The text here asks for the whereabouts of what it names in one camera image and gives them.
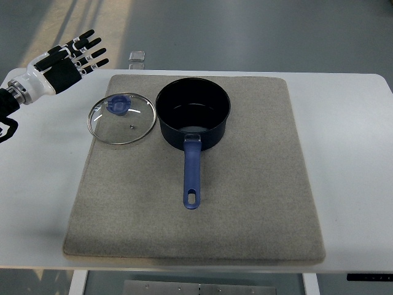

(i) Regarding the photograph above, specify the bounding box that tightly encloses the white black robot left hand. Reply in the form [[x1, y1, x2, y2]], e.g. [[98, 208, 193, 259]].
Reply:
[[5, 29, 109, 104]]

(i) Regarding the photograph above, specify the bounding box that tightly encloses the glass pot lid blue knob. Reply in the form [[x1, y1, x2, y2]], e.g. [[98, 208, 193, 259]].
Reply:
[[87, 93, 157, 145]]

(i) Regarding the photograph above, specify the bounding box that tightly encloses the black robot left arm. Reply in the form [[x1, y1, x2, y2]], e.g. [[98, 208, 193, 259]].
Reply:
[[1, 88, 20, 143]]

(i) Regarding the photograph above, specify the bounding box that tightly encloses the dark blue saucepan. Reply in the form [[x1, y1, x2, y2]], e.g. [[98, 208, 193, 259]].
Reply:
[[155, 77, 231, 210]]

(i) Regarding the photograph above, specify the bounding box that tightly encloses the white table leg left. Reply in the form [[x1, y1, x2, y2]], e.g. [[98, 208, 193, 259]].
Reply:
[[68, 270, 88, 295]]

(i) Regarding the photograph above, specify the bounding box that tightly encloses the white table leg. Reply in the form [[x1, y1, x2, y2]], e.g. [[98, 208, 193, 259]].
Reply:
[[68, 270, 88, 295], [302, 273, 321, 295]]

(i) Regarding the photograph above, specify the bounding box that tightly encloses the grey felt mat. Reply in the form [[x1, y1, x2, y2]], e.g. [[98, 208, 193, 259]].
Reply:
[[63, 76, 325, 266]]

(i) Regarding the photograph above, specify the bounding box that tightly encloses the white table leg right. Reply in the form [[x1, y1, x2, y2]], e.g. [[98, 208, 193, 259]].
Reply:
[[302, 273, 321, 295]]

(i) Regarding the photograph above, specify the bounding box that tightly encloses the black table control panel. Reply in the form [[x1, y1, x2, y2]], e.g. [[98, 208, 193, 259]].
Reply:
[[346, 273, 393, 282]]

